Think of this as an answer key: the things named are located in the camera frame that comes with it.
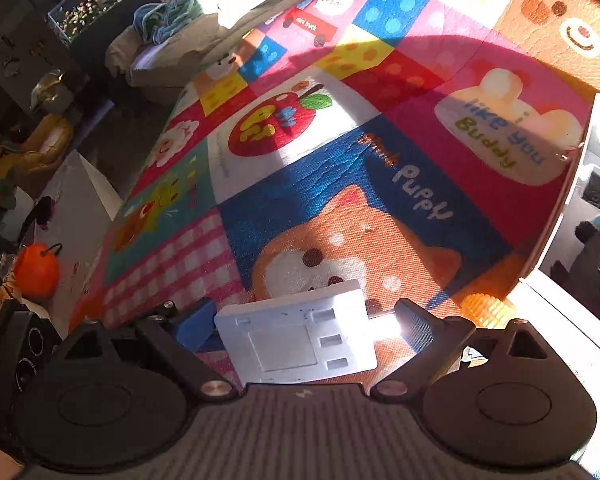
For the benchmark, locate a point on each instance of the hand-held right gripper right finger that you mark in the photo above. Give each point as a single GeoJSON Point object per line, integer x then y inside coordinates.
{"type": "Point", "coordinates": [415, 327]}

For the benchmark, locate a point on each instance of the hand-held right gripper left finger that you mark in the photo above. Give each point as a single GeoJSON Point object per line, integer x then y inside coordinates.
{"type": "Point", "coordinates": [195, 325]}

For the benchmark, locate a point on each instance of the white plastic socket block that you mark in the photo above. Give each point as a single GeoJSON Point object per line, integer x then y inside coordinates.
{"type": "Point", "coordinates": [290, 340]}

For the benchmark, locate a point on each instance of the grey plush toy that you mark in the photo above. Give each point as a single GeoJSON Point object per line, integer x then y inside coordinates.
{"type": "Point", "coordinates": [595, 270]}

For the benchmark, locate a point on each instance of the orange pumpkin toy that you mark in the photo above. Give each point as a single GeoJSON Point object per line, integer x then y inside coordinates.
{"type": "Point", "coordinates": [35, 272]}

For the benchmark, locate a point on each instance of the black speaker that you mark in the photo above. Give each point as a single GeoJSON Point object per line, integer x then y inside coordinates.
{"type": "Point", "coordinates": [25, 355]}

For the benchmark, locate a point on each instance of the white low table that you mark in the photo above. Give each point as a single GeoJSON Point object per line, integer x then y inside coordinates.
{"type": "Point", "coordinates": [75, 200]}

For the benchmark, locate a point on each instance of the colourful printed play mat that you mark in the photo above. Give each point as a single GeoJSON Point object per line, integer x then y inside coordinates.
{"type": "Point", "coordinates": [330, 160]}

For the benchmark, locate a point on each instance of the yellow plush seat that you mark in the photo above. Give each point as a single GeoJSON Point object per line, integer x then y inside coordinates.
{"type": "Point", "coordinates": [45, 145]}

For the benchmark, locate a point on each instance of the blue towel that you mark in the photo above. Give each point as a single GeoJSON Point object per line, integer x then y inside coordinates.
{"type": "Point", "coordinates": [165, 17]}

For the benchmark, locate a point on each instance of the glass tank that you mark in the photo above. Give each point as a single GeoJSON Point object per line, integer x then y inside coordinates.
{"type": "Point", "coordinates": [95, 10]}

